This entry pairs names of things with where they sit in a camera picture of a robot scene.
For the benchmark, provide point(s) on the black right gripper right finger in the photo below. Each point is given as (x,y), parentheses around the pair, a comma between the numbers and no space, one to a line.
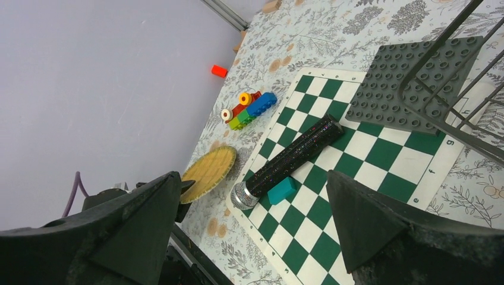
(386,241)

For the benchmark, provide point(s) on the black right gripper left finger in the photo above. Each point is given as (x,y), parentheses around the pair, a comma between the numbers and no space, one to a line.
(121,241)

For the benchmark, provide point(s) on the yellow woven plate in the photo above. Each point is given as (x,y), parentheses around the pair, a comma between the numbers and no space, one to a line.
(208,172)

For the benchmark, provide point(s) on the green white chessboard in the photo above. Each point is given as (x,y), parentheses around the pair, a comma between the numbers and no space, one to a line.
(298,235)

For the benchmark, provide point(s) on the teal block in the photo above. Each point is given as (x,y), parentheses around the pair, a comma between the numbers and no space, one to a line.
(281,191)

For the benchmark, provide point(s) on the black glitter microphone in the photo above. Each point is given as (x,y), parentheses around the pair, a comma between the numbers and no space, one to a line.
(245,195)

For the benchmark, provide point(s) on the colourful lego brick toy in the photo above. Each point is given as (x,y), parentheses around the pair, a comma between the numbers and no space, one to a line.
(250,106)

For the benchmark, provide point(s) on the orange red cylinder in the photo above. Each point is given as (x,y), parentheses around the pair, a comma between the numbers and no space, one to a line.
(219,71)

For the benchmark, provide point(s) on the floral table mat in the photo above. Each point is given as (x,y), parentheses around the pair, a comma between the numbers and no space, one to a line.
(336,35)

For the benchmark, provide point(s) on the left wooden block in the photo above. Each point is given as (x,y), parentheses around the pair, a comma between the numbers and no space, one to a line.
(271,6)

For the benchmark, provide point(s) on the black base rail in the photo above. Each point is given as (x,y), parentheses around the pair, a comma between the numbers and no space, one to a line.
(197,259)

